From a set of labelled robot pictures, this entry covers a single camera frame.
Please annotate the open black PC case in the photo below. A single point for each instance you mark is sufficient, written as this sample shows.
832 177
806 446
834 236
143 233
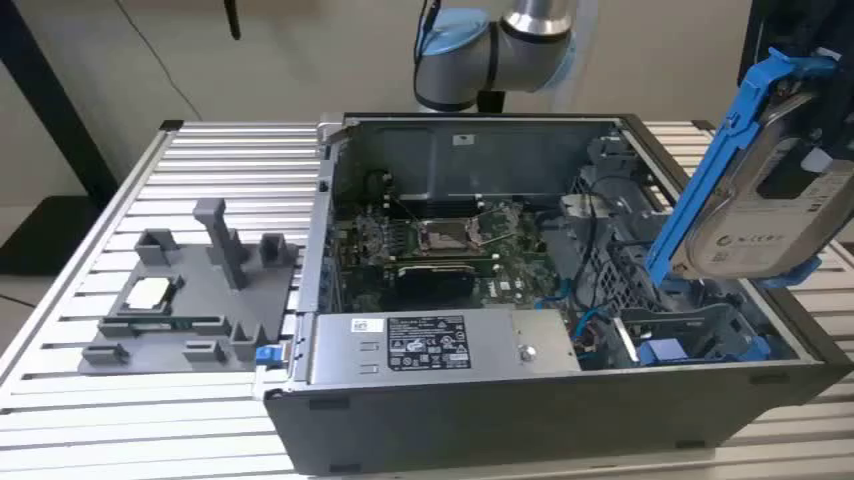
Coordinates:
467 425

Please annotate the black antenna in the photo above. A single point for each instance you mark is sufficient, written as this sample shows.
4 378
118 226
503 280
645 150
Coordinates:
231 20

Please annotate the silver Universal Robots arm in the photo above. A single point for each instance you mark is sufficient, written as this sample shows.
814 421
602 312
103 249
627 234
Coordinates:
521 60

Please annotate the silver power supply unit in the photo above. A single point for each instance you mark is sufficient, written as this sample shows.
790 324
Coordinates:
334 350

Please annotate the green motherboard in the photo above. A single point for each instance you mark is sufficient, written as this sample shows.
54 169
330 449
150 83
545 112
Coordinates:
521 280

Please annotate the dark slanted furniture post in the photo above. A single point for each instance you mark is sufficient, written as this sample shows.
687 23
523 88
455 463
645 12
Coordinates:
47 100

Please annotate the blue case latch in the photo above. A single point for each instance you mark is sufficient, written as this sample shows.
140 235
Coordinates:
267 355

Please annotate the CPU socket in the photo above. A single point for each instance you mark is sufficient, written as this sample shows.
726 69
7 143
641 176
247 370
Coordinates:
442 237

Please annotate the black graphics card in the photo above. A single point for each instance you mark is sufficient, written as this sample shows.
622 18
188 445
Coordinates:
434 287

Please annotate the silver CPU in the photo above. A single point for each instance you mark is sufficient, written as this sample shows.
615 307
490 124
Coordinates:
152 294

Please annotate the green RAM stick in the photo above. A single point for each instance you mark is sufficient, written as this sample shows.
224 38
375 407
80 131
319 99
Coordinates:
180 325

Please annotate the thin locking lever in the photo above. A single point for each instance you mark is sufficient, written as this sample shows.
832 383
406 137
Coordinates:
407 208

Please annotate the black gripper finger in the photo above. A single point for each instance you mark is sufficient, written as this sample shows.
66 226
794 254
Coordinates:
794 182

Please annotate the gray parts rack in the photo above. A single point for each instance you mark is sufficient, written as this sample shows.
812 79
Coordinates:
194 280

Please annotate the black flat base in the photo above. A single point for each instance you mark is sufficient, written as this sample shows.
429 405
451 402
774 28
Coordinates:
47 235

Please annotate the black table corner cap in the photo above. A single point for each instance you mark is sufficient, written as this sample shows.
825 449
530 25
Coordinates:
174 125
702 125

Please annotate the hard disk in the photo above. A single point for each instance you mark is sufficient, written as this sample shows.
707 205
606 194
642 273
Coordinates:
754 225

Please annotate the gray metal disk bay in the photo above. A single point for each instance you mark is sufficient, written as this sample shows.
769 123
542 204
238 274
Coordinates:
627 280

